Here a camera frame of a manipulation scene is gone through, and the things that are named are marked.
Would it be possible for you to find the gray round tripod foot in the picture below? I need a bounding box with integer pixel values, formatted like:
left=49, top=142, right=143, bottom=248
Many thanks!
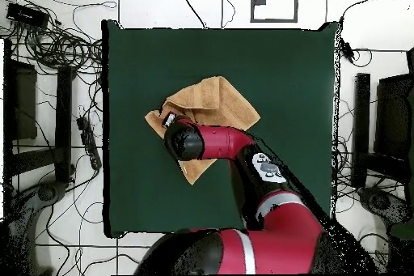
left=36, top=180, right=69, bottom=204
left=357, top=186, right=412, bottom=222

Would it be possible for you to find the black frame stand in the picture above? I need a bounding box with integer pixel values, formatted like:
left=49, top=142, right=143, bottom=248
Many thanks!
left=2, top=38, right=77, bottom=189
left=351, top=47, right=414, bottom=189

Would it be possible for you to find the green object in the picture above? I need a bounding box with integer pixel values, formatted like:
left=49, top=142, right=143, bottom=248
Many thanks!
left=389, top=222, right=414, bottom=241

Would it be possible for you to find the black power adapter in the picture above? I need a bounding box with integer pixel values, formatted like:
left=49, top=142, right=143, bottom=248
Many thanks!
left=339, top=39, right=373, bottom=68

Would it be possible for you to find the long black cable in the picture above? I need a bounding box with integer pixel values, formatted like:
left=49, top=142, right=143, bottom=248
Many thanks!
left=173, top=0, right=209, bottom=30

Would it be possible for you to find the black box device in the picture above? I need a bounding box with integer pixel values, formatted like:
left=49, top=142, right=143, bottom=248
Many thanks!
left=5, top=2, right=50, bottom=29

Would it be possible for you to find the black cable bundle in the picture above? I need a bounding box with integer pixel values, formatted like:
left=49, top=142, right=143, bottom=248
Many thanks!
left=331, top=97, right=408, bottom=274

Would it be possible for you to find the dark green table cloth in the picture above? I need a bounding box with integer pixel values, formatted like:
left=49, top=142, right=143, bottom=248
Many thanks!
left=101, top=19, right=340, bottom=239

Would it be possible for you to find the orange terry towel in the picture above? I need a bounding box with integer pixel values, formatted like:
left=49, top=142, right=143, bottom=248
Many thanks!
left=144, top=75, right=262, bottom=186

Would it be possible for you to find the black cable tangle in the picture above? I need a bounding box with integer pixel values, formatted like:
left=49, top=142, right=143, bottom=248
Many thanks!
left=0, top=0, right=106, bottom=78

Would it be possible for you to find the black power strip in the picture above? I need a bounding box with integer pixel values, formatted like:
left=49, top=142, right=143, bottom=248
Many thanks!
left=75, top=116, right=103, bottom=172

